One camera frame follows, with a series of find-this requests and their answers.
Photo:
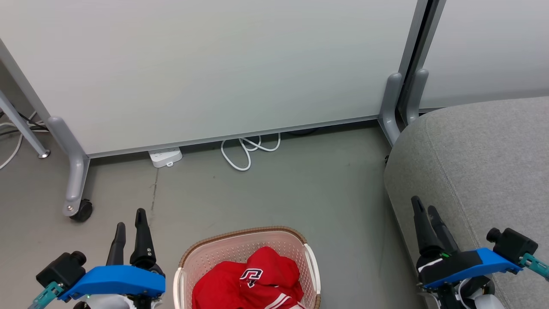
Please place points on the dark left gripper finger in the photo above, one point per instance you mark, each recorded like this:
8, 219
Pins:
142, 240
117, 246

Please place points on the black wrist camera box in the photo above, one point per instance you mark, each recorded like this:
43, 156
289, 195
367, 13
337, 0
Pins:
514, 245
62, 269

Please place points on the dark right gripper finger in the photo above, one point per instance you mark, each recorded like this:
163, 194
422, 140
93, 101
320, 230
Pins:
444, 236
422, 227

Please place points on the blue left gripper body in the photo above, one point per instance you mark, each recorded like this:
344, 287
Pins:
116, 279

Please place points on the narrow white partition panel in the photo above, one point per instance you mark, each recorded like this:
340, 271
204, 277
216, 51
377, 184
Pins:
493, 47

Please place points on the red white-striped jersey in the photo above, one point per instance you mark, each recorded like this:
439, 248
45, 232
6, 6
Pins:
270, 268

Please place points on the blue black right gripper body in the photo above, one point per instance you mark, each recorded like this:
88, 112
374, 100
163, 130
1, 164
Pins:
463, 262

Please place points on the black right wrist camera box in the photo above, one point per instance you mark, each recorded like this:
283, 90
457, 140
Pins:
514, 245

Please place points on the black caster wheel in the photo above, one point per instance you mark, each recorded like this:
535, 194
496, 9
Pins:
83, 210

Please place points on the grey table leg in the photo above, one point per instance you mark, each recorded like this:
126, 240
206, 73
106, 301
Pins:
21, 124

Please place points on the large white partition panel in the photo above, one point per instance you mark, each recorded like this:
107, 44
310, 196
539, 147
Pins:
214, 64

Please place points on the white brown-rimmed laundry basket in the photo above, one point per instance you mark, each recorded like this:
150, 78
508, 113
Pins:
223, 253

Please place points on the grey fabric sofa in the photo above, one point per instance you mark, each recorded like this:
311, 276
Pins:
484, 171

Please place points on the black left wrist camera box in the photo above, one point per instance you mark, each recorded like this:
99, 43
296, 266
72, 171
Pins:
62, 269

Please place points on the white power strip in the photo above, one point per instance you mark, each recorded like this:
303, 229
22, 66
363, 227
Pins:
165, 156

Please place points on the grey partition foot with caster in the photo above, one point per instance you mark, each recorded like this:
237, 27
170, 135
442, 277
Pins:
75, 163

